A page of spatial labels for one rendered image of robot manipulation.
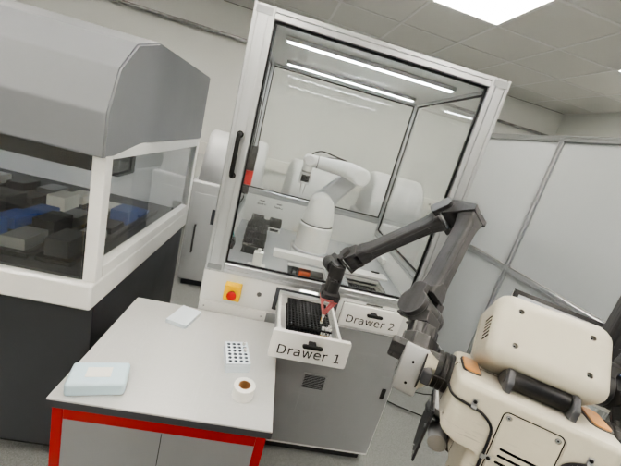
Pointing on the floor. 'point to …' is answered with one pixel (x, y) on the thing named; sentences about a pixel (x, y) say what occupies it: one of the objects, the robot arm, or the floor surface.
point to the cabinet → (327, 392)
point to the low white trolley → (169, 395)
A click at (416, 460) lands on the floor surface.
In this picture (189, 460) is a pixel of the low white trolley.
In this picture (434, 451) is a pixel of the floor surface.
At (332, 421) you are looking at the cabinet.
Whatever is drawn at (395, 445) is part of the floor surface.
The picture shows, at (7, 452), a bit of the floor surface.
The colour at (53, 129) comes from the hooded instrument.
